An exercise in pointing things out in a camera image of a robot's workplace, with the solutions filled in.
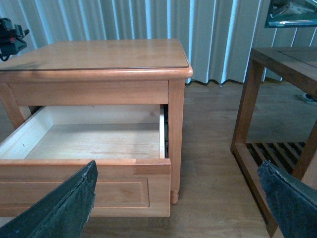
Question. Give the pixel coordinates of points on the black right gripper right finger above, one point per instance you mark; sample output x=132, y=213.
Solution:
x=293, y=203

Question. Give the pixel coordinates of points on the light wooden nightstand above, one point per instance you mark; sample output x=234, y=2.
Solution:
x=102, y=72

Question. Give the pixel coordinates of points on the dark object on floor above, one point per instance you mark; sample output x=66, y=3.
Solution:
x=309, y=99

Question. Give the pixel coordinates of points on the wooden drawer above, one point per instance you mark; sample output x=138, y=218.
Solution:
x=127, y=142

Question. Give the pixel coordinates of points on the pale grey-blue curtain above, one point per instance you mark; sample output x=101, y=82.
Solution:
x=217, y=35

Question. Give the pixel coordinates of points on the dark framed object on wall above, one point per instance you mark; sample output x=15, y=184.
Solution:
x=291, y=13

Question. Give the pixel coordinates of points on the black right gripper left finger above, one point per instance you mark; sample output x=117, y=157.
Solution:
x=60, y=214

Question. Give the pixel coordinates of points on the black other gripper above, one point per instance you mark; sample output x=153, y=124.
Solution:
x=11, y=39

